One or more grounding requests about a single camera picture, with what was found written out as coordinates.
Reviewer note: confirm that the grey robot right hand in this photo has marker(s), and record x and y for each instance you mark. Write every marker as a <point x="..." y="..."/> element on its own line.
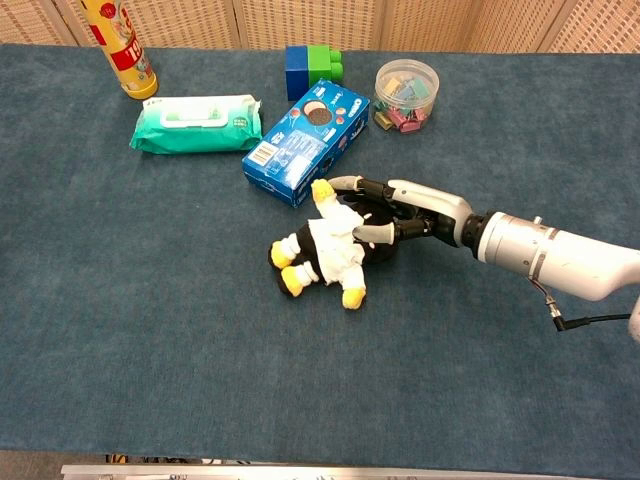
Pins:
<point x="430" y="200"/>

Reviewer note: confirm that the black and white plush toy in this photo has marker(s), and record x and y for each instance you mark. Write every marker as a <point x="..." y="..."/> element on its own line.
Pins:
<point x="335" y="235"/>

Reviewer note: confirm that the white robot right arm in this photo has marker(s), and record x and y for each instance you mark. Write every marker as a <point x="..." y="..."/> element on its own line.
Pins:
<point x="560" y="250"/>

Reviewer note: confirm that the green toy building block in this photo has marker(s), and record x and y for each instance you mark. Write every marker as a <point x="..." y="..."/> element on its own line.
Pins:
<point x="322" y="65"/>

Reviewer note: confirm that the blue rectangular block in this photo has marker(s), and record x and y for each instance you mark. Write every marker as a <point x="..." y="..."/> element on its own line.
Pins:
<point x="296" y="75"/>

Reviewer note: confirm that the pink binder clip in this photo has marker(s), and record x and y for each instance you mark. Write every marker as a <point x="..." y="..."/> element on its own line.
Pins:
<point x="410" y="126"/>

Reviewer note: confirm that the yellow binder clip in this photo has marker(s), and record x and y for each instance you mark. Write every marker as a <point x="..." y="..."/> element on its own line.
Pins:
<point x="383" y="121"/>

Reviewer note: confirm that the clear plastic round jar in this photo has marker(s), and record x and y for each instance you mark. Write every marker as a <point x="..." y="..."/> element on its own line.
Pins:
<point x="407" y="82"/>

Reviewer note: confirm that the blue Oreo cookie box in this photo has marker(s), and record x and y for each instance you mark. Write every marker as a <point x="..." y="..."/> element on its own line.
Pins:
<point x="305" y="145"/>

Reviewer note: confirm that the woven rattan folding screen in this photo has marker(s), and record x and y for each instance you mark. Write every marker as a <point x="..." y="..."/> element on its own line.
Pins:
<point x="310" y="22"/>

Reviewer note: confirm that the green wet wipes pack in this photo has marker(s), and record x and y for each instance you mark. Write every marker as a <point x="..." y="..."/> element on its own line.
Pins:
<point x="195" y="127"/>

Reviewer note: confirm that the blue felt table cover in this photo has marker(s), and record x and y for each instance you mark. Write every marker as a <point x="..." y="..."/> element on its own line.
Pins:
<point x="150" y="300"/>

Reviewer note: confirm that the yellow bottle with red label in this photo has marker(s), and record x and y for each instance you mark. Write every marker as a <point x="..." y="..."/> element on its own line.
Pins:
<point x="125" y="55"/>

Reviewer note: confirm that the aluminium profile rail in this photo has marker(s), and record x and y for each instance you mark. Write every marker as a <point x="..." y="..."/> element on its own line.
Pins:
<point x="350" y="472"/>

